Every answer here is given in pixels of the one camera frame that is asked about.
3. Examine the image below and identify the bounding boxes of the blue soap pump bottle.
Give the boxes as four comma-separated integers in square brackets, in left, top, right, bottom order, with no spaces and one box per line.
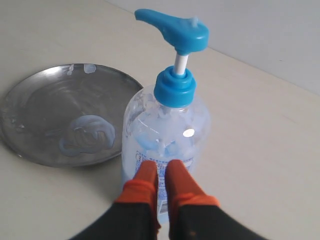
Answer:
[121,9,211,224]

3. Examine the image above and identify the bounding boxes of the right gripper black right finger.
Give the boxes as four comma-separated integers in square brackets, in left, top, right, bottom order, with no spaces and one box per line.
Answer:
[165,159,265,240]

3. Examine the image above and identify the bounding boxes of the round stainless steel plate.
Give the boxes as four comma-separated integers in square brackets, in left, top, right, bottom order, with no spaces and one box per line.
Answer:
[0,63,142,168]

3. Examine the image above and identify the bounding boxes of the right gripper orange-tipped left finger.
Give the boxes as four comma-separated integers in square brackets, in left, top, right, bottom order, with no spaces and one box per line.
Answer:
[72,160,160,240]

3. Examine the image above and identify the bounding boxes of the blue soap blob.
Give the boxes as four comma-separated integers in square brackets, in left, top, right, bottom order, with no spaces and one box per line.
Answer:
[59,115,116,157]

